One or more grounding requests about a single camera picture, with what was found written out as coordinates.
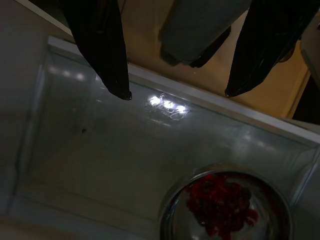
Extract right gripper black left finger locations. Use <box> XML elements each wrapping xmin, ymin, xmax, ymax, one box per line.
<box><xmin>62</xmin><ymin>0</ymin><xmax>133</xmax><ymax>102</ymax></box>

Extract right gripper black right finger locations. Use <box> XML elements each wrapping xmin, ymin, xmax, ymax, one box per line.
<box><xmin>224</xmin><ymin>0</ymin><xmax>320</xmax><ymax>98</ymax></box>

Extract white fridge body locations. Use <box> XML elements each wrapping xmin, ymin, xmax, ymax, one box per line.
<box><xmin>0</xmin><ymin>0</ymin><xmax>320</xmax><ymax>240</ymax></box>

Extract glass fridge shelf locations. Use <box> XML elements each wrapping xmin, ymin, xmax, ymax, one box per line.
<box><xmin>7</xmin><ymin>36</ymin><xmax>320</xmax><ymax>240</ymax></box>

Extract black floor mat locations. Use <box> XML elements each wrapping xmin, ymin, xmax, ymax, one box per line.
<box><xmin>291</xmin><ymin>72</ymin><xmax>320</xmax><ymax>121</ymax></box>

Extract red berries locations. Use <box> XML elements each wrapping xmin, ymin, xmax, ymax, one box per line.
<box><xmin>186</xmin><ymin>174</ymin><xmax>260</xmax><ymax>237</ymax></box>

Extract round clear bowl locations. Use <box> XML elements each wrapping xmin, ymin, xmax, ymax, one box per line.
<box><xmin>159</xmin><ymin>163</ymin><xmax>293</xmax><ymax>240</ymax></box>

